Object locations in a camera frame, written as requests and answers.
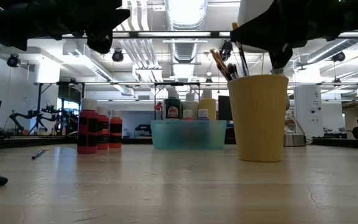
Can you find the black hanging camera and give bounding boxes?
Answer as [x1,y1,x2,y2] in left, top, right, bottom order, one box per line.
[6,53,21,68]
[219,40,234,62]
[331,51,346,63]
[111,49,124,63]

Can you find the small red fixture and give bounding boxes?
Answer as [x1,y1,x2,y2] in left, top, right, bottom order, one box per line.
[154,101,164,121]

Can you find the small red-orange paint bottle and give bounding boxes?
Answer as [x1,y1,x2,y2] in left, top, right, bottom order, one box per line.
[109,109,123,149]

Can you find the black overhead crossbar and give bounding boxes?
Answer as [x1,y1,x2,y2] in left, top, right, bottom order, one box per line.
[60,30,239,40]

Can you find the gray paint bottle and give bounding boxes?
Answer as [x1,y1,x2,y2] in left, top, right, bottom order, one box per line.
[163,88,182,121]

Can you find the bottles in bin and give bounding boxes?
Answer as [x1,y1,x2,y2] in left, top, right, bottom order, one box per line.
[153,82,202,121]

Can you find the small magenta paint bottle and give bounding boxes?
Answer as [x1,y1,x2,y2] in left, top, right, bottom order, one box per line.
[77,98,99,155]

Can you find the black aluminium table frame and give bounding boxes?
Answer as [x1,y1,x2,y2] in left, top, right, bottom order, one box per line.
[0,136,358,151]

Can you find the black background robot arms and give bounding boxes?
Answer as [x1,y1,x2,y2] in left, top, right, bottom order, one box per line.
[9,100,71,135]

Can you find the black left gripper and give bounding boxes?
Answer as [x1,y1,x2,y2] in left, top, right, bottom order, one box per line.
[20,0,131,54]

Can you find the silver lamp with white shade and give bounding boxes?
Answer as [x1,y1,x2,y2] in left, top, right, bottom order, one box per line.
[237,0,306,147]

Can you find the yellow plastic cup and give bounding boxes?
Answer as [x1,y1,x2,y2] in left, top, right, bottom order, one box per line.
[227,74,290,162]

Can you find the black paintbrush gold ferrule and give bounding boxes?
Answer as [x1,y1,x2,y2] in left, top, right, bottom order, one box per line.
[231,22,250,77]

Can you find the small red paint bottle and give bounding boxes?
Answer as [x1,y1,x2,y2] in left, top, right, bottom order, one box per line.
[97,106,110,151]

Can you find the black background gantry frame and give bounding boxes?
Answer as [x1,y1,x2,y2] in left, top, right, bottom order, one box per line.
[33,81,86,134]

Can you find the teal plastic bin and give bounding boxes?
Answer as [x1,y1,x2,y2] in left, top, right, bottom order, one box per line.
[150,119,227,151]

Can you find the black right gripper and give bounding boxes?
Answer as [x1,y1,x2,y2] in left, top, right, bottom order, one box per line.
[230,0,347,69]

